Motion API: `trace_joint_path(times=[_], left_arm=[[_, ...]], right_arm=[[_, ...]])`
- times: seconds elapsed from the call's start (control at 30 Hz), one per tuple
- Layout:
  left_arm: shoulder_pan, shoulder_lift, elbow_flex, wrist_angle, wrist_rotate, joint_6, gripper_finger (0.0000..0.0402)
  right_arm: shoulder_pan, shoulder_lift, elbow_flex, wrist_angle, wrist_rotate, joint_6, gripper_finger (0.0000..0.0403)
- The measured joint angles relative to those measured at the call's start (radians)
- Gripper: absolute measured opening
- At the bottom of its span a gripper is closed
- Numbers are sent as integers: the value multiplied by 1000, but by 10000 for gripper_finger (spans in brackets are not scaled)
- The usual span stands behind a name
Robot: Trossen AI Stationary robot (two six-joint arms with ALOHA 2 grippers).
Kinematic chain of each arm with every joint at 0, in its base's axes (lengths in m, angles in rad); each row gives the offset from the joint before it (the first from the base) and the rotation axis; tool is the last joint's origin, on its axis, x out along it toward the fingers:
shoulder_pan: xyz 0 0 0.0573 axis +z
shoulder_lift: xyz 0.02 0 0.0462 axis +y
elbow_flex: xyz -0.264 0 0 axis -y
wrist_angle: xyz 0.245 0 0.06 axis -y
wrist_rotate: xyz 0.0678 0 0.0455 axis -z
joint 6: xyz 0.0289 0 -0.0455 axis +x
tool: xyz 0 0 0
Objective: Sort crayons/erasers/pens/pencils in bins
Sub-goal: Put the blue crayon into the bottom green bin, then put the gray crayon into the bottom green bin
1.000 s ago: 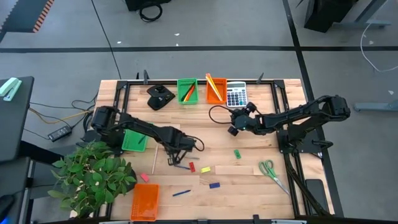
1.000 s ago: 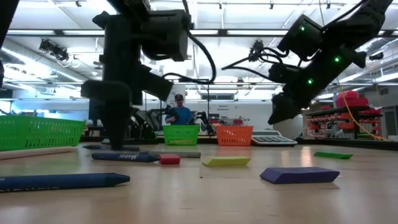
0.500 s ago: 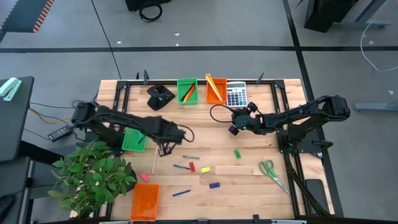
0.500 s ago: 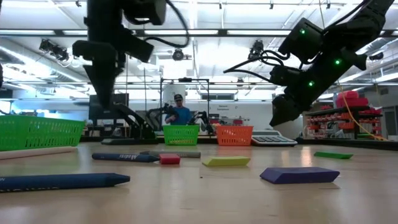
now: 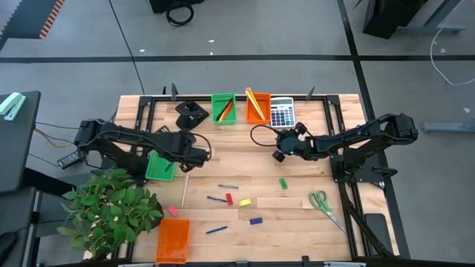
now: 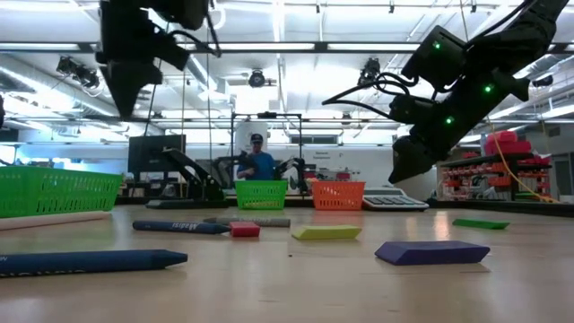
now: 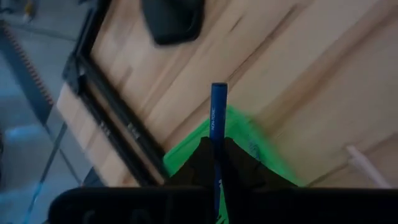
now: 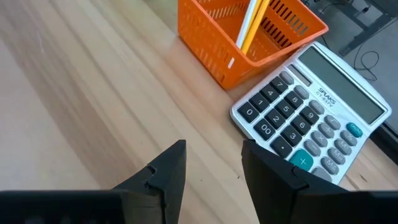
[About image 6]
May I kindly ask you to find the silver desk calculator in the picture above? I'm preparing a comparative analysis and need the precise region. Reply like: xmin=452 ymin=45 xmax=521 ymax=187
xmin=361 ymin=187 xmax=431 ymax=213

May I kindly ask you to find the white banner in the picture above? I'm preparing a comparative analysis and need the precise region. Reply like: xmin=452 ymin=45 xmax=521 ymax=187
xmin=234 ymin=121 xmax=269 ymax=156

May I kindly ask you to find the yellow eraser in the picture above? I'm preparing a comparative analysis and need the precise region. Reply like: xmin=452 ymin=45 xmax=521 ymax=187
xmin=291 ymin=224 xmax=363 ymax=241

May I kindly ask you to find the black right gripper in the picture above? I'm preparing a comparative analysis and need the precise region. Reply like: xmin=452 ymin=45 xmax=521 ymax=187
xmin=387 ymin=119 xmax=455 ymax=186

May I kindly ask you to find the black shelf with red bins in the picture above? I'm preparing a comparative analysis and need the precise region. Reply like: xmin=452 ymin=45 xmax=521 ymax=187
xmin=439 ymin=152 xmax=553 ymax=202

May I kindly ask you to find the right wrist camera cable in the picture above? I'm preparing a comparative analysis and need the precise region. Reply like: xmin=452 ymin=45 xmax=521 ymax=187
xmin=321 ymin=71 xmax=421 ymax=118

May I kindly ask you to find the green plastic bin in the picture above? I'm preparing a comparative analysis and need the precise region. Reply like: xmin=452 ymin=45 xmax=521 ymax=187
xmin=0 ymin=165 xmax=124 ymax=220
xmin=234 ymin=179 xmax=289 ymax=211

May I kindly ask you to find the grey crayon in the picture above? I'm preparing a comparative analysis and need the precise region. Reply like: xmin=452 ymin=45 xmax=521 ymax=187
xmin=203 ymin=216 xmax=292 ymax=229

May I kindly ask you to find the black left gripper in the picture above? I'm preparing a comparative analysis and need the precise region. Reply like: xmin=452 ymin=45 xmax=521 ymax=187
xmin=95 ymin=0 xmax=191 ymax=120

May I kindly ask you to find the red storage box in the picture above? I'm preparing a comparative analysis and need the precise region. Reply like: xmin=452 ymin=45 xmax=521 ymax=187
xmin=483 ymin=130 xmax=533 ymax=156

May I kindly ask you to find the orange plastic bin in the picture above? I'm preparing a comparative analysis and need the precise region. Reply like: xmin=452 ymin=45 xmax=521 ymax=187
xmin=310 ymin=180 xmax=366 ymax=212

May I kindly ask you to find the green eraser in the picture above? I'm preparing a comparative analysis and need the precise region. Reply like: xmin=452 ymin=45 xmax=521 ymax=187
xmin=451 ymin=217 xmax=510 ymax=231

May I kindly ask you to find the black hanging cable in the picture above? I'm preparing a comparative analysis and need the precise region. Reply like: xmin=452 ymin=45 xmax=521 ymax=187
xmin=143 ymin=57 xmax=163 ymax=136

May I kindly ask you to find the black monitor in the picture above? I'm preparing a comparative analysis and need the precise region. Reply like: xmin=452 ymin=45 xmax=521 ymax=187
xmin=126 ymin=134 xmax=187 ymax=175

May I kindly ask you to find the blue crayon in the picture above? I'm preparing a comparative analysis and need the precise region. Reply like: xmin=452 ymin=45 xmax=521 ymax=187
xmin=132 ymin=219 xmax=231 ymax=235
xmin=0 ymin=249 xmax=189 ymax=279

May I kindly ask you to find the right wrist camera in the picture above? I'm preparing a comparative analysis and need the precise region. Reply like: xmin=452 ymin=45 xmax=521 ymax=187
xmin=388 ymin=92 xmax=434 ymax=126

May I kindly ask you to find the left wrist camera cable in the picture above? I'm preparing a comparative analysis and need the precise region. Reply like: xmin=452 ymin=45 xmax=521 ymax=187
xmin=168 ymin=0 xmax=223 ymax=59

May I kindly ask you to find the blue eraser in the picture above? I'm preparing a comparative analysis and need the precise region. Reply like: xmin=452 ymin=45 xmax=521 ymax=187
xmin=374 ymin=240 xmax=491 ymax=266

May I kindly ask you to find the red eraser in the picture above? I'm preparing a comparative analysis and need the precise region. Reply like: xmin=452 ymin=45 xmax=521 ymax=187
xmin=229 ymin=221 xmax=262 ymax=239

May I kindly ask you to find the yellow cable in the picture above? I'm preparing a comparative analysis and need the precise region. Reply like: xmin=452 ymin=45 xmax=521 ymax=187
xmin=488 ymin=120 xmax=561 ymax=204

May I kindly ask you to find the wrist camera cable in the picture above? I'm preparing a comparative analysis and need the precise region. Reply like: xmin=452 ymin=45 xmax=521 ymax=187
xmin=168 ymin=0 xmax=223 ymax=59
xmin=321 ymin=71 xmax=421 ymax=118

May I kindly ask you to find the person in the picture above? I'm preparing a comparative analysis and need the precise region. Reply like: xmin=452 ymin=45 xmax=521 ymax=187
xmin=236 ymin=132 xmax=277 ymax=182

